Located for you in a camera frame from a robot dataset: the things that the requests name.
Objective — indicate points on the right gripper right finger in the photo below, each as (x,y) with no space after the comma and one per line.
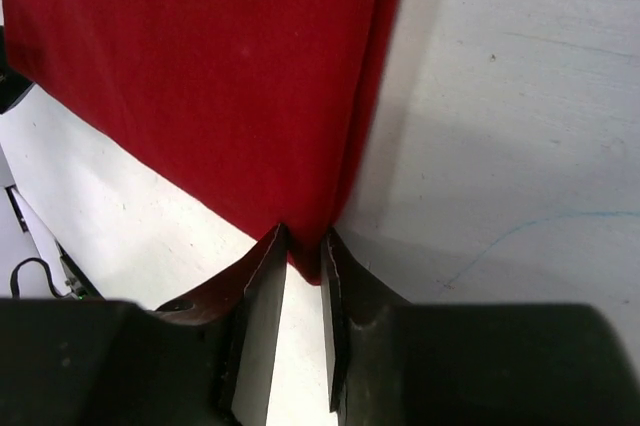
(394,362)

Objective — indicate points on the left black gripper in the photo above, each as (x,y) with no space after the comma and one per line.
(13,86)

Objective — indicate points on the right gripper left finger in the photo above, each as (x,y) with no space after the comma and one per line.
(205,357)

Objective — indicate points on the dark red t-shirt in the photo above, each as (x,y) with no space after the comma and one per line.
(259,109)

